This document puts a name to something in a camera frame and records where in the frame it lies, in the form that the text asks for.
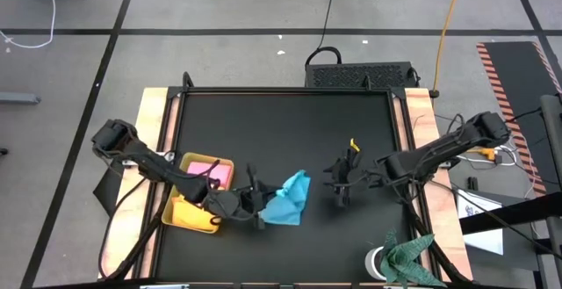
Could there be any translucent yellow plastic bin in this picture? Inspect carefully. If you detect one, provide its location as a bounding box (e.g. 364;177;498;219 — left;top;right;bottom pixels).
161;151;236;235

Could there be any pink microfiber towel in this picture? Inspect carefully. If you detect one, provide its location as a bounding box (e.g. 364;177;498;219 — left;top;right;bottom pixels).
186;161;233;190

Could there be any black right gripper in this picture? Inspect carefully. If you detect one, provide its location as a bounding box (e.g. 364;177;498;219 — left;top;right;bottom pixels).
323;138;379;208

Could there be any light wooden board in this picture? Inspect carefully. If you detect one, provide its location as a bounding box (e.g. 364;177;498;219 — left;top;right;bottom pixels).
403;87;474;281
98;87;181;280

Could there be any grey desk foot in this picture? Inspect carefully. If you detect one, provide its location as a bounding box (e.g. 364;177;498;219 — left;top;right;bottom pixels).
0;91;41;105

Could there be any black computer case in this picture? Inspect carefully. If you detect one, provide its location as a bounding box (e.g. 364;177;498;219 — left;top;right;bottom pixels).
305;61;421;90

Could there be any black flat panel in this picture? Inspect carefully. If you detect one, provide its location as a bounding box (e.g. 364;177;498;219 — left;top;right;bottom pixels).
92;159;133;218

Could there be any white plant pot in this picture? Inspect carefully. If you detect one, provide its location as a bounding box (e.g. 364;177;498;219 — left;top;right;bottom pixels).
364;245;388;281

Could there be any black beam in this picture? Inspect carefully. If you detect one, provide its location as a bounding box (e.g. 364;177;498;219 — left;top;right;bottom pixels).
458;191;562;236

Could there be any green artificial plant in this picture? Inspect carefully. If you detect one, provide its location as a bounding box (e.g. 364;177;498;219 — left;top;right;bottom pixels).
378;228;448;289

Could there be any white floor cable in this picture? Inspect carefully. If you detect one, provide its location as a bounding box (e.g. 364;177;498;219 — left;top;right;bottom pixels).
0;0;57;49

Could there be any orange extension cable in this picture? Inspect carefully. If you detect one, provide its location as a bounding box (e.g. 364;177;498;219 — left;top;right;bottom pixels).
431;0;467;99

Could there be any white printed sign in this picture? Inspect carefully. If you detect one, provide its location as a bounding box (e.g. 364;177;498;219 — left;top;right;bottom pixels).
456;188;505;256

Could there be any large striped-edge black floor mat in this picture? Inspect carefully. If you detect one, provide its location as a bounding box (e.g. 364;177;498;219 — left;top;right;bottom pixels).
476;41;562;198

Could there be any black aluminium table frame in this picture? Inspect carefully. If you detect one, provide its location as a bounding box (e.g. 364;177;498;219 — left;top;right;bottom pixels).
131;71;475;289

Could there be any blue microfiber towel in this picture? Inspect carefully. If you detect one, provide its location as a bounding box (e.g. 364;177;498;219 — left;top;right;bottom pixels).
261;170;312;227

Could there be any black power cable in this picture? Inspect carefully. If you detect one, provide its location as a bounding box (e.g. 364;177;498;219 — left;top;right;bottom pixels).
305;0;343;69

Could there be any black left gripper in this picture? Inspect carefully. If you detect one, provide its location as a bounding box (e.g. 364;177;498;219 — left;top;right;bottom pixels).
205;163;282;231

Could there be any orange microfiber towel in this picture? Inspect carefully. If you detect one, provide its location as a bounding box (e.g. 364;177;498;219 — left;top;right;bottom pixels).
169;195;221;232

